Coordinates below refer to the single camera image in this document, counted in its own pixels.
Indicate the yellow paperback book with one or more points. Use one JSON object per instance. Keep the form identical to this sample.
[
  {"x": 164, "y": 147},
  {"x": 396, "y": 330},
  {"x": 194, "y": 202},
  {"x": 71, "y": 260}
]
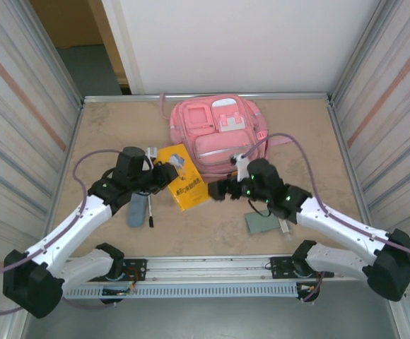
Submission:
[{"x": 189, "y": 194}]

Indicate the pink student backpack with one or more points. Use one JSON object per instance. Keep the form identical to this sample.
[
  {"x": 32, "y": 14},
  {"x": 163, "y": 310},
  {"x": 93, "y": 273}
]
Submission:
[{"x": 219, "y": 155}]

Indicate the green leather wallet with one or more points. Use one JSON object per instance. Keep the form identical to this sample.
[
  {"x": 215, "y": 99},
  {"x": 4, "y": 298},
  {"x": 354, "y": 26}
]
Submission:
[{"x": 261, "y": 224}]

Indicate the black white marker pen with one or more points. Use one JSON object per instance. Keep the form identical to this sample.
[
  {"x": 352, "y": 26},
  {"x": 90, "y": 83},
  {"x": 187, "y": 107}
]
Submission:
[{"x": 151, "y": 220}]

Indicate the blue-grey pencil case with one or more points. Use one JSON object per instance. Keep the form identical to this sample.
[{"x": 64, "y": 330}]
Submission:
[{"x": 136, "y": 215}]

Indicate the small clear tube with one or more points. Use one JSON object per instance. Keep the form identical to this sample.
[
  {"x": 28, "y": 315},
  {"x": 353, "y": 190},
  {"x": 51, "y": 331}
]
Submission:
[{"x": 285, "y": 230}]

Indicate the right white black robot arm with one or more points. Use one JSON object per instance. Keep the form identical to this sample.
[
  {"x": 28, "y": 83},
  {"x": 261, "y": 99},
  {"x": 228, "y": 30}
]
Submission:
[{"x": 339, "y": 226}]

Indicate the small circuit board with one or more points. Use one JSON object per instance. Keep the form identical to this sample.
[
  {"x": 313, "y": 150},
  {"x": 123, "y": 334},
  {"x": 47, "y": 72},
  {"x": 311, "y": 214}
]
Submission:
[{"x": 118, "y": 292}]

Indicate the corrugated translucent side panel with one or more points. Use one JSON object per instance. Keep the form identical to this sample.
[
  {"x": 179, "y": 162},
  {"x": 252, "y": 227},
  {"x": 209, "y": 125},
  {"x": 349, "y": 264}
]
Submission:
[
  {"x": 7, "y": 106},
  {"x": 396, "y": 106}
]

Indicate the aluminium table side rail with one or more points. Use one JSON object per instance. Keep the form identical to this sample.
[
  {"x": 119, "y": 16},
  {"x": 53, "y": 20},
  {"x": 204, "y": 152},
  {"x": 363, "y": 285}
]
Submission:
[
  {"x": 343, "y": 141},
  {"x": 63, "y": 180}
]

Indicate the wide aluminium mounting rail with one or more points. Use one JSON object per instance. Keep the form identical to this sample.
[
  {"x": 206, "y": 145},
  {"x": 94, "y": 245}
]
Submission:
[{"x": 208, "y": 265}]

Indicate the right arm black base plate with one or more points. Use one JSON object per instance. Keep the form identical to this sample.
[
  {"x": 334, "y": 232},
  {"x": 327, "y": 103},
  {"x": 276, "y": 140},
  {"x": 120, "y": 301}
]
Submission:
[{"x": 279, "y": 266}]

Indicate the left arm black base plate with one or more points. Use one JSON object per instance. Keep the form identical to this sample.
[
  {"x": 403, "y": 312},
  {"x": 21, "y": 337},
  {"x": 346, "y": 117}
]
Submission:
[{"x": 136, "y": 270}]

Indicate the thin aluminium table rail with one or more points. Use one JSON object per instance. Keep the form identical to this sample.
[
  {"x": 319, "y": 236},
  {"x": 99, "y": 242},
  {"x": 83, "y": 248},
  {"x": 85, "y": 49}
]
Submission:
[{"x": 261, "y": 96}]

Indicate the aluminium frame post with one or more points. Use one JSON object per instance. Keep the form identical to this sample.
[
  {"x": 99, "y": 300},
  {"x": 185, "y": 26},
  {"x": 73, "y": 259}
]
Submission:
[
  {"x": 58, "y": 53},
  {"x": 357, "y": 53}
]

